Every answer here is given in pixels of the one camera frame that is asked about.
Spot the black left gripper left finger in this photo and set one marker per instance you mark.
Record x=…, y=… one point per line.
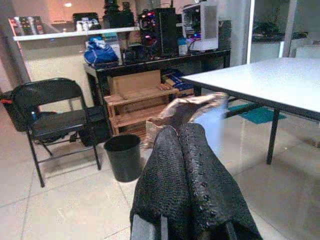
x=162, y=190

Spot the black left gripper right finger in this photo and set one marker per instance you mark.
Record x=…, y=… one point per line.
x=215, y=195

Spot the brown paper bag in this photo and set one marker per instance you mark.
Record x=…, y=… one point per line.
x=180, y=110

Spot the black rubbish bin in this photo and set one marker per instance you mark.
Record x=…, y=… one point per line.
x=122, y=160

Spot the blue floor mat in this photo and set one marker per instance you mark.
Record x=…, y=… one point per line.
x=257, y=116

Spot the blue box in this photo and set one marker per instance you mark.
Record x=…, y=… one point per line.
x=178, y=80

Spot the brown cardboard box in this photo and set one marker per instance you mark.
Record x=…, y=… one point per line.
x=135, y=80

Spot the white table with black legs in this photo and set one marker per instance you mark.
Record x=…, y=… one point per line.
x=262, y=77

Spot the black shelf table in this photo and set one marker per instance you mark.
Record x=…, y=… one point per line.
x=150, y=62

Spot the white plastic jar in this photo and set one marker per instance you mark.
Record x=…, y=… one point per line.
x=182, y=47

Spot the black folding chair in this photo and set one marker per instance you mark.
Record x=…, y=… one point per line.
x=50, y=92

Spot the blue and white bag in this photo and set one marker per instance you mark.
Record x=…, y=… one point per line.
x=100, y=53

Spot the black computer tower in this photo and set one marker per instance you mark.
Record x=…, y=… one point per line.
x=167, y=30

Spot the black speaker box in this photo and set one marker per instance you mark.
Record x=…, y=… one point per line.
x=225, y=35

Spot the white framed glass partition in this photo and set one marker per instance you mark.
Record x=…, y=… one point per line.
x=250, y=30

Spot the white computer case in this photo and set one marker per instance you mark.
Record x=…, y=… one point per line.
x=207, y=25

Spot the white counter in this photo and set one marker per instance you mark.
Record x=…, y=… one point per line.
x=50, y=57

